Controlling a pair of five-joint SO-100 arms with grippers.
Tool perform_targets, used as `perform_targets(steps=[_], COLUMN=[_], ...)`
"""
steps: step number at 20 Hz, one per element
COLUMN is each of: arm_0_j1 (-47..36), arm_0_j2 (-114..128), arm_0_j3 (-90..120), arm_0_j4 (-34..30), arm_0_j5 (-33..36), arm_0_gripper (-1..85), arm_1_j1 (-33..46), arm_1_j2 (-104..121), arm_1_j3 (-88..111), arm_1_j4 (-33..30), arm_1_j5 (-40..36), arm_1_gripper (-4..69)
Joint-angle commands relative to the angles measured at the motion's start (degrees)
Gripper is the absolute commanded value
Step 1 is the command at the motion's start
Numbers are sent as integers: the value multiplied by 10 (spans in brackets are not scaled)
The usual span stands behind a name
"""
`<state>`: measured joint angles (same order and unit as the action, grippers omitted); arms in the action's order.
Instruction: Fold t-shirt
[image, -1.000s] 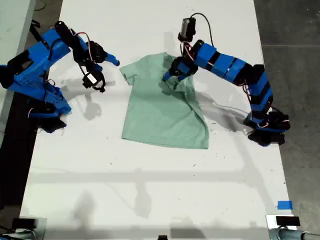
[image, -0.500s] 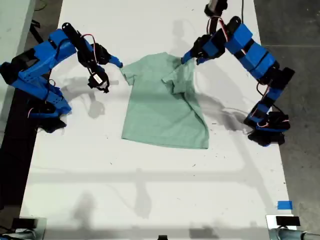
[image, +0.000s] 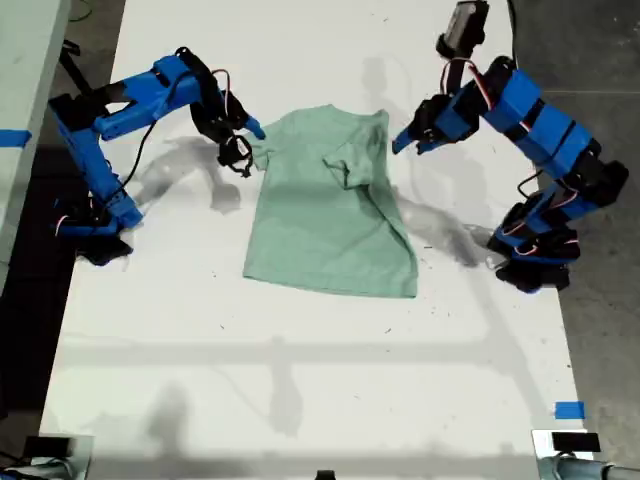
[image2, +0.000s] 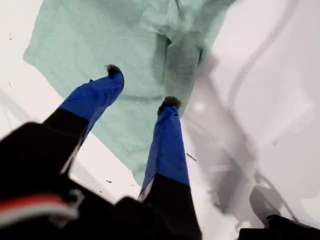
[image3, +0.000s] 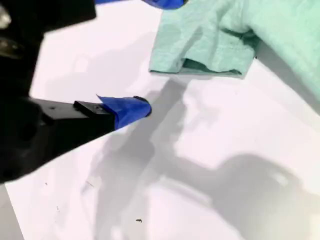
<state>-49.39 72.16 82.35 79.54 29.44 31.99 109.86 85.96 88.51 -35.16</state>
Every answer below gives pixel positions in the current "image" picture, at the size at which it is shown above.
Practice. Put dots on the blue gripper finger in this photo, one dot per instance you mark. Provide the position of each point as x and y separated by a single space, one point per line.
253 126
406 140
430 147

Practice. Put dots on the pale green T-shirt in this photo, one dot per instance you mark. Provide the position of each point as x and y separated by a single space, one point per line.
325 225

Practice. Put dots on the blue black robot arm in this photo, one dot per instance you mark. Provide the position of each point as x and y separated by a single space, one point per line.
150 85
540 115

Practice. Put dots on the black stand leg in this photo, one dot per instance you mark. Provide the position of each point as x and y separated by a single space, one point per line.
75 70

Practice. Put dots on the pale side table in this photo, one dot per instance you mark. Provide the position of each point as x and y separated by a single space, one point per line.
25 60

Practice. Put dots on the blue tape strip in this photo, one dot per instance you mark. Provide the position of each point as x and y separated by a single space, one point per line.
570 410
12 138

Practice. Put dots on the shiny metal plate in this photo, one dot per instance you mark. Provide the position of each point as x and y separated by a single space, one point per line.
82 450
542 445

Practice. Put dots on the small black box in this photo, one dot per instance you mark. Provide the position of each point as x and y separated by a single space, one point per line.
47 446
575 442

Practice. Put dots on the grey-blue pipe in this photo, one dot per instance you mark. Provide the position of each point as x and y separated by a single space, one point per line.
590 470
40 470

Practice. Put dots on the round black camera box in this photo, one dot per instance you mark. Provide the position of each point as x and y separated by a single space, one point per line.
235 152

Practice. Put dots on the black camera stalk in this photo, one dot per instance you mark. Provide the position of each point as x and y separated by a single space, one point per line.
450 50

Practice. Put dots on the rectangular black camera box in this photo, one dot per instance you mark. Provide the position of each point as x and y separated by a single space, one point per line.
467 22

